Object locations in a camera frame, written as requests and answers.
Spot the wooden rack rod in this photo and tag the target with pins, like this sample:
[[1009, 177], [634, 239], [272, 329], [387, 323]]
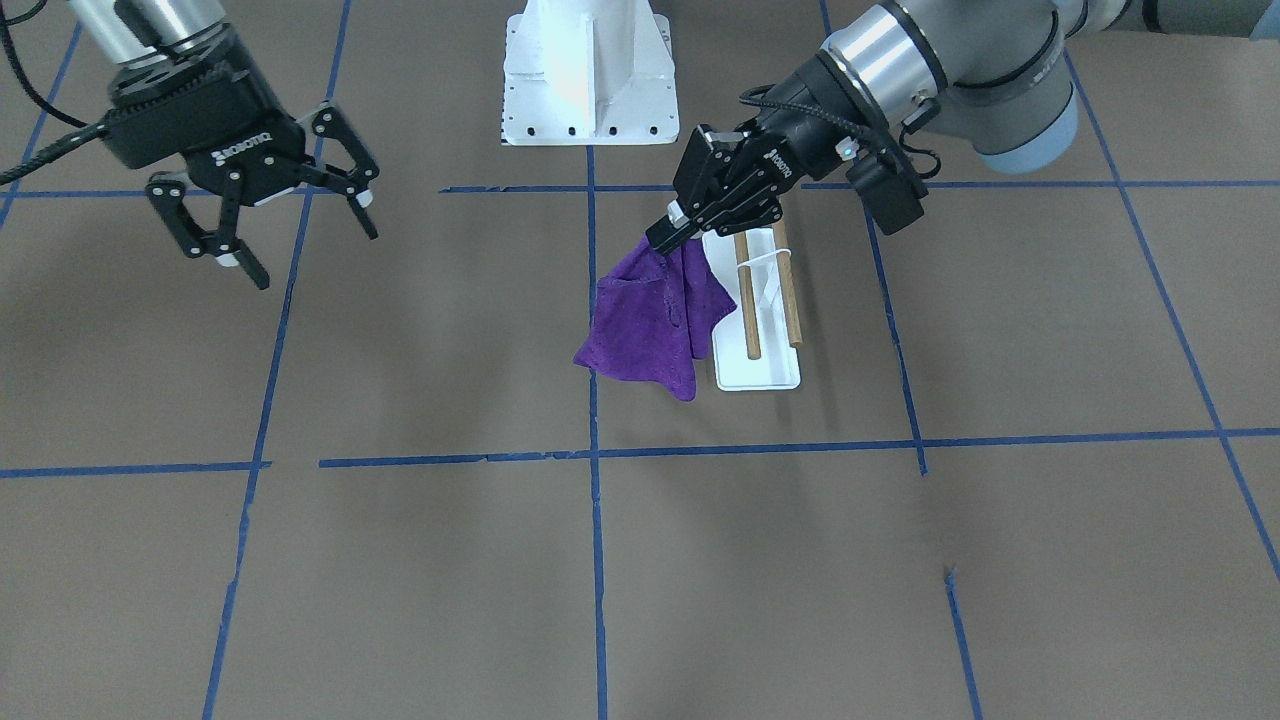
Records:
[[788, 290], [747, 298]]

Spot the white rack wire stand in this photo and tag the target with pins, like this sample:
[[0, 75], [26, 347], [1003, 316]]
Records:
[[765, 274]]

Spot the purple towel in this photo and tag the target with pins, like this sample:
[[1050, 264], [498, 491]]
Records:
[[654, 318]]

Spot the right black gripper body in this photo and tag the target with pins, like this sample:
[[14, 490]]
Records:
[[232, 140]]

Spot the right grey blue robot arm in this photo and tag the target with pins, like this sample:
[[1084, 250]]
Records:
[[137, 33]]

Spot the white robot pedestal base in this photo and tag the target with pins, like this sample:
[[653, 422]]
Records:
[[589, 73]]

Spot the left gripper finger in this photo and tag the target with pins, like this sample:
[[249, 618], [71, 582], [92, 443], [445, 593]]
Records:
[[666, 238], [675, 214]]

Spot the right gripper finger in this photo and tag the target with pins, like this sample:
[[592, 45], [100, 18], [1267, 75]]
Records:
[[353, 181], [167, 194]]

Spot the white rack base plate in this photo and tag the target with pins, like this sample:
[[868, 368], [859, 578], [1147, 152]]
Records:
[[779, 367]]

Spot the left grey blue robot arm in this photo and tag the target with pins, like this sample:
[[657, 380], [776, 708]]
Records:
[[990, 72]]

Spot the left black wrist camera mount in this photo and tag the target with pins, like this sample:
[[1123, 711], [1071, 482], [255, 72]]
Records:
[[890, 178]]

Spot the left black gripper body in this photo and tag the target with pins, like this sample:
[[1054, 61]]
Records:
[[797, 138]]

